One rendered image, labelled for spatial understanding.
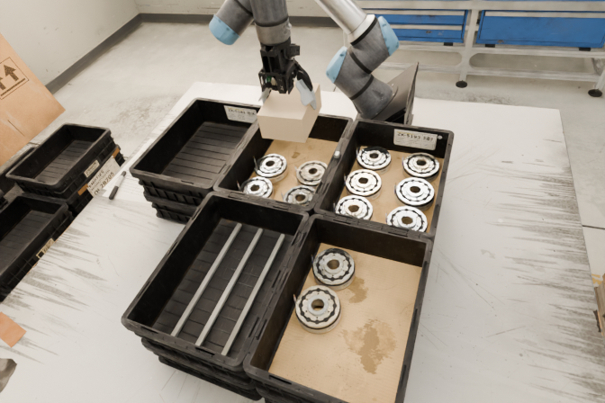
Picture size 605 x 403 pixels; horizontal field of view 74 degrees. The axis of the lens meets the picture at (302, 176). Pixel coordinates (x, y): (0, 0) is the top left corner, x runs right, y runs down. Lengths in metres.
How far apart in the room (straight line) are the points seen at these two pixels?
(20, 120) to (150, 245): 2.43
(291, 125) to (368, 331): 0.51
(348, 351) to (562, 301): 0.58
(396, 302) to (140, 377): 0.66
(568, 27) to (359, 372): 2.54
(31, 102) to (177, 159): 2.41
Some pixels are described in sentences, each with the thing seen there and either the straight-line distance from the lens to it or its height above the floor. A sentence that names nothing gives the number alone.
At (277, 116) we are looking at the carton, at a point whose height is 1.12.
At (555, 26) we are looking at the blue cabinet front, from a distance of 3.03.
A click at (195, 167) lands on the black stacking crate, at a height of 0.83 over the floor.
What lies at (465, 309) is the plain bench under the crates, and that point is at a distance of 1.16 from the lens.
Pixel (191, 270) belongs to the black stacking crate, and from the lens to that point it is 1.12.
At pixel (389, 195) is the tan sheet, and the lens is 1.18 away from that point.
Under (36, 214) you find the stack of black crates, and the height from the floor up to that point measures 0.38.
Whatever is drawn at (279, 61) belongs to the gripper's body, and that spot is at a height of 1.26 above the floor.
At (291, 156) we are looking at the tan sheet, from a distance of 1.32.
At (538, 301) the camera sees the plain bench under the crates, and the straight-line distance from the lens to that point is 1.22.
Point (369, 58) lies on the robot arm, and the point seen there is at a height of 1.03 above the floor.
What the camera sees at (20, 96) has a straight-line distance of 3.72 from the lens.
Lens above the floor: 1.71
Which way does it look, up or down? 45 degrees down
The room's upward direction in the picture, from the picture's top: 10 degrees counter-clockwise
